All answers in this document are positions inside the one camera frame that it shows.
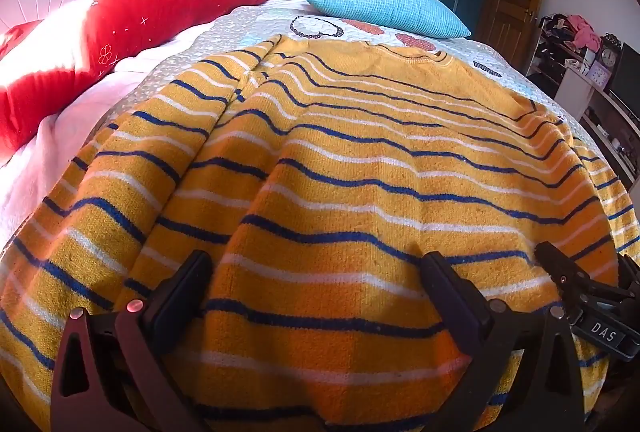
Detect blue knitted pillow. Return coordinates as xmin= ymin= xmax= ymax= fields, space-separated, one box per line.
xmin=302 ymin=0 xmax=472 ymax=39

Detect red embroidered quilt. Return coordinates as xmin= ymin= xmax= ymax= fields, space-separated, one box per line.
xmin=0 ymin=0 xmax=285 ymax=153

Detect yellow striped sweater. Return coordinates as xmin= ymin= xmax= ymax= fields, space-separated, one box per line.
xmin=0 ymin=34 xmax=640 ymax=432

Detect quilted heart-print bedspread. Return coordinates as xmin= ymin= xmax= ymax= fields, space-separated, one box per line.
xmin=112 ymin=0 xmax=583 ymax=153

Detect pink fleece blanket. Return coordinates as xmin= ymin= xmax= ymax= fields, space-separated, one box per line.
xmin=0 ymin=20 xmax=201 ymax=258

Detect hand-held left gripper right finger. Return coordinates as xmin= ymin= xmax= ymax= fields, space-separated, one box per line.
xmin=420 ymin=252 xmax=586 ymax=432

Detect black television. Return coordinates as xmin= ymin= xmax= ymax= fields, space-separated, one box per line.
xmin=607 ymin=41 xmax=640 ymax=119

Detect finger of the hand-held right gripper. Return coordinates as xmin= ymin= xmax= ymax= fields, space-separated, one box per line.
xmin=619 ymin=253 xmax=640 ymax=299
xmin=534 ymin=241 xmax=640 ymax=361

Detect pink cloth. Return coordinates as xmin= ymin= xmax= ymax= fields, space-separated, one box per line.
xmin=565 ymin=15 xmax=602 ymax=52

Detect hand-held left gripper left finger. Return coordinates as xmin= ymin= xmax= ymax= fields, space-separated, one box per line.
xmin=50 ymin=249 xmax=214 ymax=432

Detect black ornate table clock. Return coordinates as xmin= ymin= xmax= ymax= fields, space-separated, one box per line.
xmin=597 ymin=32 xmax=624 ymax=69

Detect white television cabinet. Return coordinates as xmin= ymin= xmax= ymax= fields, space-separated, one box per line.
xmin=554 ymin=66 xmax=640 ymax=194

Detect small purple alarm clock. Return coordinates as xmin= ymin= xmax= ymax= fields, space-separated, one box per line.
xmin=587 ymin=62 xmax=613 ymax=89

